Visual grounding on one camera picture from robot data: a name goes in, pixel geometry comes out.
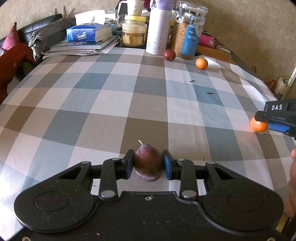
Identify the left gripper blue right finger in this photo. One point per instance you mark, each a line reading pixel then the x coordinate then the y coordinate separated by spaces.
pixel 184 171

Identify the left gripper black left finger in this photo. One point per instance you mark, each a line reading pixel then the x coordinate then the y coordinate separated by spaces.
pixel 112 170

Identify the dark purple plum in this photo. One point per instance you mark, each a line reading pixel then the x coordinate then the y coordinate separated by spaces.
pixel 148 162

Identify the mandarin orange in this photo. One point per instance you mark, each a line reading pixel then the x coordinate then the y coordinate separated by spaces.
pixel 258 126

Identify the person right hand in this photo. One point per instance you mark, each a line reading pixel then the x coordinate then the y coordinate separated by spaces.
pixel 290 202

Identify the white shopping bag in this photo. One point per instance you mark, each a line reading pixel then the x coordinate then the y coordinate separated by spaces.
pixel 282 87

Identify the red shopping bag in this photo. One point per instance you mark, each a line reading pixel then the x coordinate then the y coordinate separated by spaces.
pixel 271 85

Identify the checkered tablecloth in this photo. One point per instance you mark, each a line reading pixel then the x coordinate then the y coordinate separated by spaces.
pixel 75 108

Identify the small far mandarin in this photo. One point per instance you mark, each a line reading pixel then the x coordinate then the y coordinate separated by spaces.
pixel 201 63

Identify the brown wooden board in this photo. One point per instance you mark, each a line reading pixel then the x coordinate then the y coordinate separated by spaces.
pixel 214 53

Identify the pink pencil case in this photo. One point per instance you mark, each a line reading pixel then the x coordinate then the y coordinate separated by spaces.
pixel 207 41

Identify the gold metal tray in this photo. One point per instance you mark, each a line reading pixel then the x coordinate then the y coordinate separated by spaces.
pixel 283 220

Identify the dark plum near bottle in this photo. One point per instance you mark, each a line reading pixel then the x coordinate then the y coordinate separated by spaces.
pixel 169 55

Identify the stack of books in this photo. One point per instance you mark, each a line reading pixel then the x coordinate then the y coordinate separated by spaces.
pixel 83 48

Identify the clear cereal jar blue label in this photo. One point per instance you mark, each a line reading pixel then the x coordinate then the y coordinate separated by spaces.
pixel 187 28

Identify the blue tissue box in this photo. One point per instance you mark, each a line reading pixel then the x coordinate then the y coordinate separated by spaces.
pixel 89 32

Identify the yellow lid glass jar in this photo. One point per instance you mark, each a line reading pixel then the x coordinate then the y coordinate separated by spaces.
pixel 134 31

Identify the white lilac thermos bottle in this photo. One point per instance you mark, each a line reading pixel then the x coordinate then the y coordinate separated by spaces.
pixel 159 26

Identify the grey jacket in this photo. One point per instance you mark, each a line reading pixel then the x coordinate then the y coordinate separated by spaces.
pixel 44 38

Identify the black leather sofa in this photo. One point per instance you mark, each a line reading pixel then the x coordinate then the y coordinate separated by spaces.
pixel 34 27

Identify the pink cushion near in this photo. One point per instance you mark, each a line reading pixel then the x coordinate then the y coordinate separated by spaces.
pixel 12 38

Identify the white paper cup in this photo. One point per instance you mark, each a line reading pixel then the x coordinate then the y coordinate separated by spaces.
pixel 134 7

